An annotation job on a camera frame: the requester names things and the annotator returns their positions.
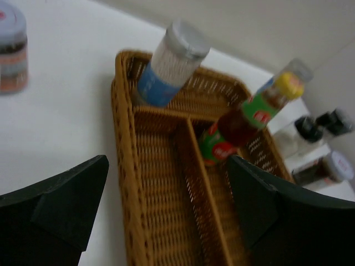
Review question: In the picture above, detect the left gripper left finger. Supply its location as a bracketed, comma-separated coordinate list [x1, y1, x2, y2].
[1, 155, 109, 265]

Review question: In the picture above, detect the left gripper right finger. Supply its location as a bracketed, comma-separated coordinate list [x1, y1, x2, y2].
[226, 155, 354, 265]

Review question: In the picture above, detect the red sauce bottle yellow cap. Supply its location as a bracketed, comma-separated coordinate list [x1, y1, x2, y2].
[199, 71, 305, 166]

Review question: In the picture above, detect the dark paste jar right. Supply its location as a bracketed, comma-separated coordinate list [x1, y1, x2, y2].
[291, 150, 354, 187]

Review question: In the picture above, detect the dark paste jar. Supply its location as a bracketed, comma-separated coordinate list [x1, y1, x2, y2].
[1, 1, 28, 94]
[291, 150, 354, 187]

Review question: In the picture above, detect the black knob white powder bottle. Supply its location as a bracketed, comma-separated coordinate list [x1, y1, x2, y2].
[273, 116, 323, 160]

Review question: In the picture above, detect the brown wicker divided tray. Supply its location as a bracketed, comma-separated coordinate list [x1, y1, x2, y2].
[111, 50, 297, 265]

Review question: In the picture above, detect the dark cap salt shaker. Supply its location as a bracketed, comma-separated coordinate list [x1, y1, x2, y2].
[316, 108, 354, 141]

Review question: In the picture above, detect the tall blue label jar right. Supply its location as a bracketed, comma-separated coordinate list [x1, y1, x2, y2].
[256, 58, 313, 93]

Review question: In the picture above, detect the dark paste jar left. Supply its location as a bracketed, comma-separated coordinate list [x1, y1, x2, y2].
[1, 1, 28, 94]

